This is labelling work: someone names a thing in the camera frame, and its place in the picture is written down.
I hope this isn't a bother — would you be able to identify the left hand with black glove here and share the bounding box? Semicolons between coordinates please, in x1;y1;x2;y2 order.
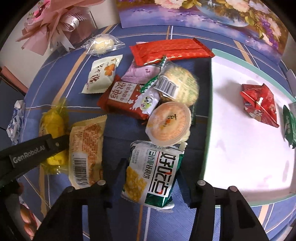
14;182;39;239

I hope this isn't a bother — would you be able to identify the floral painting canvas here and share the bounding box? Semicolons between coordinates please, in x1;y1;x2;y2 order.
116;0;288;63

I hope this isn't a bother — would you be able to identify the clear white pastry ball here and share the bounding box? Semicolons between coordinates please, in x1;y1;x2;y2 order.
82;34;125;56

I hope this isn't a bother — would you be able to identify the corn snack packet green white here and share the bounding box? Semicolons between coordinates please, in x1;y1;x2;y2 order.
121;141;187;212

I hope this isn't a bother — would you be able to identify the round pastry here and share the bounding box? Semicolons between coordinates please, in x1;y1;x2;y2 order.
145;101;191;147

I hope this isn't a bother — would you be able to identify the blue plaid tablecloth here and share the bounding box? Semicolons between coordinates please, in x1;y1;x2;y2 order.
20;25;295;240

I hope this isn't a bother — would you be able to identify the white packet with orange clover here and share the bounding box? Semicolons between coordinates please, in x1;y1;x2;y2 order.
81;54;123;94

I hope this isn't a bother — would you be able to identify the long red patterned snack bar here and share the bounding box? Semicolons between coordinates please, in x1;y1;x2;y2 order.
130;38;215;66

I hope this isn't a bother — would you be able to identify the white tray with teal rim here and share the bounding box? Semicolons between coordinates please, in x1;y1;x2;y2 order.
202;49;295;205

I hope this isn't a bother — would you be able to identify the round cake with barcode wrapper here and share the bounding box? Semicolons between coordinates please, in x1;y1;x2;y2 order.
140;56;199;107

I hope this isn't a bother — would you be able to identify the pink purple snack packet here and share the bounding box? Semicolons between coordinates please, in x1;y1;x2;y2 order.
121;60;161;85

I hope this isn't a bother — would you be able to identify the yellow soft bread packet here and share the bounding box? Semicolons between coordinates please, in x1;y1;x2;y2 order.
39;98;69;175

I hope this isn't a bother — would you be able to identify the pink paper flower bouquet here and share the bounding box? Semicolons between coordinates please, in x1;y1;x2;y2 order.
16;1;103;55

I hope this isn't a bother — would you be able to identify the beige bread packet with barcode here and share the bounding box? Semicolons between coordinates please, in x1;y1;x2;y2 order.
68;115;107;189

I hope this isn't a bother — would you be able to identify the blue white crumpled wrapper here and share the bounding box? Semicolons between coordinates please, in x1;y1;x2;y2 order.
6;100;26;145

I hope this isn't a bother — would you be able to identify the small red candy packet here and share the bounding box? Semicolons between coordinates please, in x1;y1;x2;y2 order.
240;84;279;128

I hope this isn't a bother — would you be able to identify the red brown milk biscuit packet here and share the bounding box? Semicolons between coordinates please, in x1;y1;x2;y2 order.
97;75;160;121

